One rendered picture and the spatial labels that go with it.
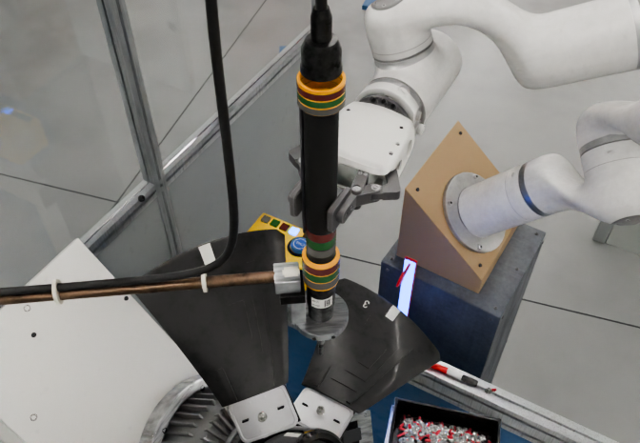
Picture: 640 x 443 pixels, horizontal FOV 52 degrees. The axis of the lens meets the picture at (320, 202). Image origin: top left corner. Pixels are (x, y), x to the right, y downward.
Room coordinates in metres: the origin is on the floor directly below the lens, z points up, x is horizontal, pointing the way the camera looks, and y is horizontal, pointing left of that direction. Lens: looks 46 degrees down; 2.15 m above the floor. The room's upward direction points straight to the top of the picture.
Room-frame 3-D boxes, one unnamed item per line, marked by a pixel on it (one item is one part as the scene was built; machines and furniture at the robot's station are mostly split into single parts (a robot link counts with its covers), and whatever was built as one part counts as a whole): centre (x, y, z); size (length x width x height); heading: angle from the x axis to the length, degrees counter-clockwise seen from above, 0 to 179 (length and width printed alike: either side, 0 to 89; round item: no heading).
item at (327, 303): (0.48, 0.00, 1.65); 0.04 x 0.04 x 0.46
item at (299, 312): (0.48, 0.01, 1.49); 0.09 x 0.07 x 0.10; 96
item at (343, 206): (0.48, -0.04, 1.65); 0.07 x 0.03 x 0.03; 151
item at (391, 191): (0.53, -0.07, 1.65); 0.08 x 0.06 x 0.01; 31
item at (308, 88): (0.48, 0.00, 1.80); 0.04 x 0.04 x 0.03
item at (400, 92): (0.63, -0.08, 1.65); 0.09 x 0.03 x 0.08; 61
